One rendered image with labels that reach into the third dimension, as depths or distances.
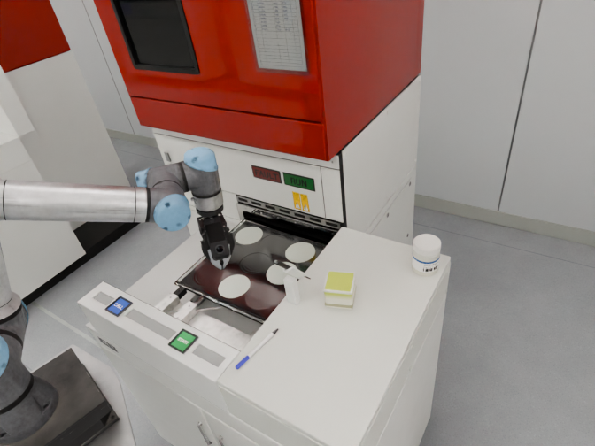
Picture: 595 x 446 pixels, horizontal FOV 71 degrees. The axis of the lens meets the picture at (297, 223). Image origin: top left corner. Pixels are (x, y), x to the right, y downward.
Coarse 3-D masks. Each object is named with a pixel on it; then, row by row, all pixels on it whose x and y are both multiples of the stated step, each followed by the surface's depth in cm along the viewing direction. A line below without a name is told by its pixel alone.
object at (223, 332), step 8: (184, 304) 127; (176, 312) 125; (200, 312) 124; (192, 320) 121; (200, 320) 121; (208, 320) 121; (216, 320) 120; (200, 328) 119; (208, 328) 118; (216, 328) 118; (224, 328) 118; (232, 328) 117; (216, 336) 116; (224, 336) 115; (232, 336) 115; (240, 336) 115; (232, 344) 113; (240, 344) 113
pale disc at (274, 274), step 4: (288, 264) 133; (292, 264) 132; (272, 268) 132; (276, 268) 132; (280, 268) 132; (268, 272) 131; (272, 272) 131; (276, 272) 130; (280, 272) 130; (284, 272) 130; (268, 276) 129; (272, 276) 129; (276, 276) 129; (280, 276) 129; (284, 276) 128; (292, 276) 128; (268, 280) 128; (272, 280) 128; (276, 280) 128; (280, 280) 127; (280, 284) 126
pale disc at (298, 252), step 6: (294, 246) 139; (300, 246) 139; (306, 246) 138; (312, 246) 138; (288, 252) 137; (294, 252) 137; (300, 252) 136; (306, 252) 136; (312, 252) 136; (288, 258) 135; (294, 258) 134; (300, 258) 134; (306, 258) 134
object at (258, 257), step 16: (256, 224) 152; (272, 240) 143; (288, 240) 142; (304, 240) 141; (240, 256) 139; (256, 256) 138; (272, 256) 137; (192, 272) 135; (208, 272) 134; (224, 272) 133; (240, 272) 132; (256, 272) 132; (304, 272) 129; (208, 288) 128; (256, 288) 126; (272, 288) 125; (240, 304) 121; (256, 304) 121; (272, 304) 120
